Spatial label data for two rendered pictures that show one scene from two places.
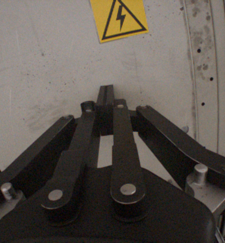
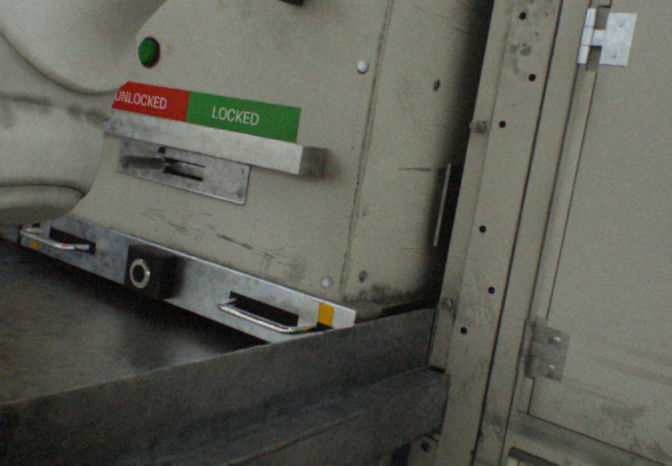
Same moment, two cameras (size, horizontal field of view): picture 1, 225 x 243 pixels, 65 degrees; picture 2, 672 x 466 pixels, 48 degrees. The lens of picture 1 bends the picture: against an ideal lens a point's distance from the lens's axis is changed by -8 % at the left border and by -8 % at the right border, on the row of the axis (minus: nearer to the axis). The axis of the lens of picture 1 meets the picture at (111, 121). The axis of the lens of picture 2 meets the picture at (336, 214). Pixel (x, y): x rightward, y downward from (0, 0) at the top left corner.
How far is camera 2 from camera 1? 0.63 m
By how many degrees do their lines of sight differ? 33
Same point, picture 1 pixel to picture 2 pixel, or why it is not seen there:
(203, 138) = (485, 203)
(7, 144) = (187, 16)
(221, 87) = (548, 102)
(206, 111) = (506, 144)
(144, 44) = not seen: outside the picture
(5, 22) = not seen: outside the picture
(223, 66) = (563, 59)
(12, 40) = not seen: outside the picture
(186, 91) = (379, 10)
